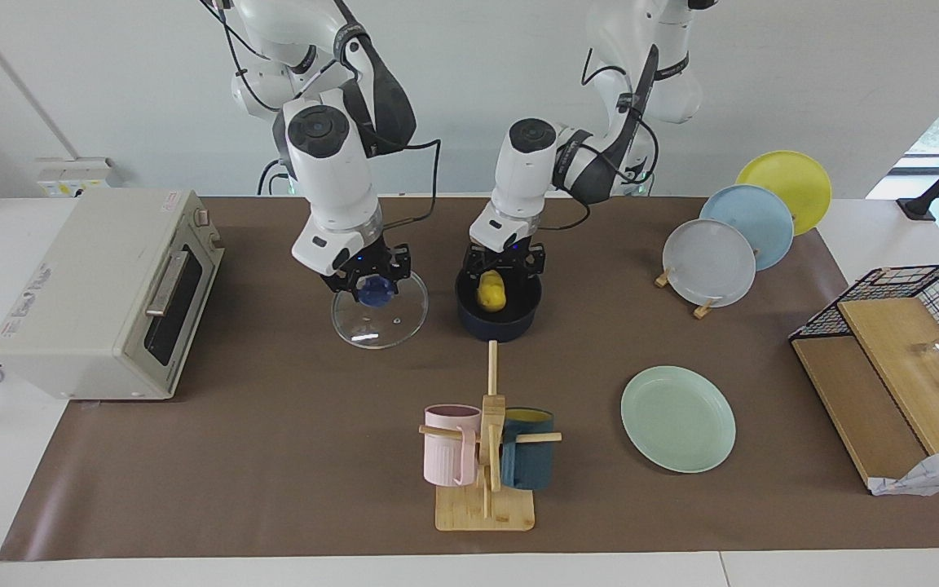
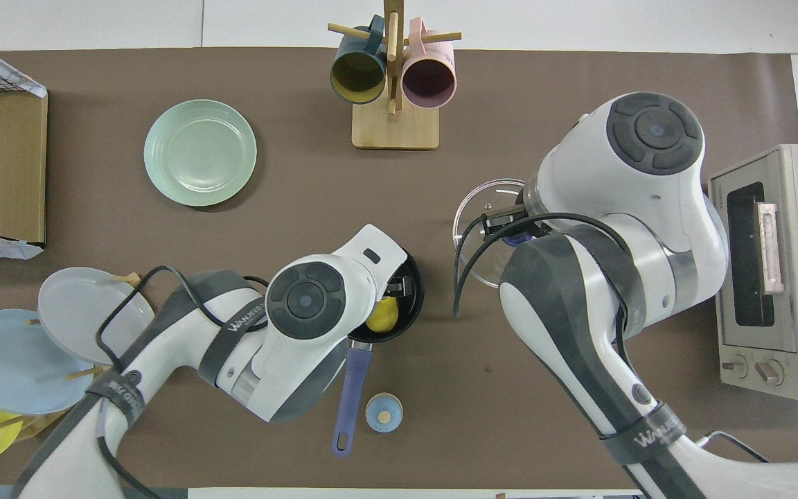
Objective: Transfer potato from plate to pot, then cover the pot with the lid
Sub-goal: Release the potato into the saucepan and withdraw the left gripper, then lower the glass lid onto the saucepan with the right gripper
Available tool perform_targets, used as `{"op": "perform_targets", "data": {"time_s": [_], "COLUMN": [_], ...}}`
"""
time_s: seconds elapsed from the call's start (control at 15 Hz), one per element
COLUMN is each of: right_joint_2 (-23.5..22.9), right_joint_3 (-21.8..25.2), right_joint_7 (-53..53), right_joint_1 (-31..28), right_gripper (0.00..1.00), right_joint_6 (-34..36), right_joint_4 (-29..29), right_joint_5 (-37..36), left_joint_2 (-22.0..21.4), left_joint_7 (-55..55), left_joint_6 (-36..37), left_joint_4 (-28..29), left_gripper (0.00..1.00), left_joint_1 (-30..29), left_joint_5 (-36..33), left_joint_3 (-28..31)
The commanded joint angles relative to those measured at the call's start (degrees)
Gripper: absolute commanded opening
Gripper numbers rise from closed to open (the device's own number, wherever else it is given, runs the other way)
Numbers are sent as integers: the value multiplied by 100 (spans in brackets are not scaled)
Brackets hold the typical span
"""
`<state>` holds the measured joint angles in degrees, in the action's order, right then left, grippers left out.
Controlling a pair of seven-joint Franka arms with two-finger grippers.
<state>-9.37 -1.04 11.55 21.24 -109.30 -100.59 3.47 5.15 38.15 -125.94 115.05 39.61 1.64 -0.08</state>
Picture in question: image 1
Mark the grey plate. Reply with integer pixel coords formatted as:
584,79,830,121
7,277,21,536
663,218,757,308

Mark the brown table mat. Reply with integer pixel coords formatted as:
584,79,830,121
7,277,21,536
0,196,939,562

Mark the wooden plate rack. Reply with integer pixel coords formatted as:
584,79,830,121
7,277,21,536
655,265,719,319

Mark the pink ribbed mug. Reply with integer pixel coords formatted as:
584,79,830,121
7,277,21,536
424,404,483,488

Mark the dark wooden cutting board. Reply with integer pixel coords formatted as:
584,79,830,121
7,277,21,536
791,336,927,490

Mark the white wall socket strip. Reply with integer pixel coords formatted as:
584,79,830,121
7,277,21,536
36,157,114,198

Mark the yellow plate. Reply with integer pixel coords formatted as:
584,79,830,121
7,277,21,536
736,150,832,236

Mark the dark blue saucepan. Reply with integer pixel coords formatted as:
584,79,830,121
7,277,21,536
456,265,542,342

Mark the light wooden cutting board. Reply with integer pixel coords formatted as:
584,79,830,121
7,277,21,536
838,298,939,456

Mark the wooden mug tree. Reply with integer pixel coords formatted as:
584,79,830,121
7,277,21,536
419,341,562,532

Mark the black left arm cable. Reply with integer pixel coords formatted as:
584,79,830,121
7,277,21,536
541,192,594,232

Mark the glass lid blue knob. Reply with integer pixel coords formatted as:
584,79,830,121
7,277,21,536
331,269,429,350

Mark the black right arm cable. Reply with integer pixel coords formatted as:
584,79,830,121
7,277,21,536
380,139,443,231

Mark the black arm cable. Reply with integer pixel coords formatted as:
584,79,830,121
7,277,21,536
541,192,594,232
380,139,443,231

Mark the black wire basket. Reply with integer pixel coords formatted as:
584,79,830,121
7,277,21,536
789,263,939,376

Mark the light blue plate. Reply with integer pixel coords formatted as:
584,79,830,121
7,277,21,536
699,184,795,271

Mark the white toaster oven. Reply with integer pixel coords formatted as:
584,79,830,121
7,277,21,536
0,189,226,400

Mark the mint green plate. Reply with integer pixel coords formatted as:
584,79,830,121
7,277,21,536
621,365,737,474

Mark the dark teal mug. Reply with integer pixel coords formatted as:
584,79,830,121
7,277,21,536
500,408,556,491

